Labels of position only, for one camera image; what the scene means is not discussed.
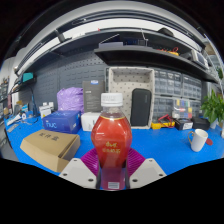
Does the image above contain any beige perforated tray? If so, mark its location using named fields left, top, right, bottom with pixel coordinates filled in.
left=107, top=66, right=156, bottom=130

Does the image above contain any black rounded pouch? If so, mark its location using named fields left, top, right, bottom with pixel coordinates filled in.
left=129, top=87, right=153, bottom=127

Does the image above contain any black box with white label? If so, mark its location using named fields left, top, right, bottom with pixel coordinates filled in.
left=173, top=117, right=194, bottom=131

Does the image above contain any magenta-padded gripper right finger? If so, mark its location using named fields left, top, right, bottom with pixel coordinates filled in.
left=125, top=147, right=167, bottom=190

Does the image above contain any white ceramic mug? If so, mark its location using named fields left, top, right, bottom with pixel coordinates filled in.
left=187, top=128, right=209, bottom=153

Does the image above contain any dark grey upright box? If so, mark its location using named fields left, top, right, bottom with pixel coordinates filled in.
left=82, top=79, right=106, bottom=113

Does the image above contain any brown cardboard box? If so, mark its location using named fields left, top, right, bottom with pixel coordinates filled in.
left=19, top=129, right=81, bottom=173

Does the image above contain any clear organizer with coloured parts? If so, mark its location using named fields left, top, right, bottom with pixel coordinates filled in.
left=171, top=98, right=194, bottom=120

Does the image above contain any small white box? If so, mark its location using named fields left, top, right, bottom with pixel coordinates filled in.
left=38, top=102, right=54, bottom=118

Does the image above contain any grey drawer cabinet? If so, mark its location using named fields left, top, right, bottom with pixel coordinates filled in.
left=192, top=99, right=203, bottom=118
left=153, top=68, right=184, bottom=98
left=181, top=73, right=203, bottom=100
left=152, top=95, right=174, bottom=118

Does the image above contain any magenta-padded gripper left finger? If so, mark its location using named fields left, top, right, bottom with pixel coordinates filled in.
left=58, top=147, right=102, bottom=190

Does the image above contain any green potted plant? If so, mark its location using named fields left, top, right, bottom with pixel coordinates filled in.
left=199, top=89, right=224, bottom=130

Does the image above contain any red drink bottle white cap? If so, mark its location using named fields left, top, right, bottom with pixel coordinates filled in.
left=90, top=92, right=133, bottom=192

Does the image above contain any white metal shelf unit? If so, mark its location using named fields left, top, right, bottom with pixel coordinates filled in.
left=204, top=43, right=224, bottom=101

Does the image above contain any blue cardboard box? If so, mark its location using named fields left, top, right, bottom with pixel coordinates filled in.
left=41, top=110, right=83, bottom=135

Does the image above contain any purple plastic bag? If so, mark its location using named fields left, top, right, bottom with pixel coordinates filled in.
left=56, top=86, right=85, bottom=113

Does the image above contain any dark overhead shelf unit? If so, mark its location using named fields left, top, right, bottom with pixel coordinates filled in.
left=13, top=16, right=221, bottom=96

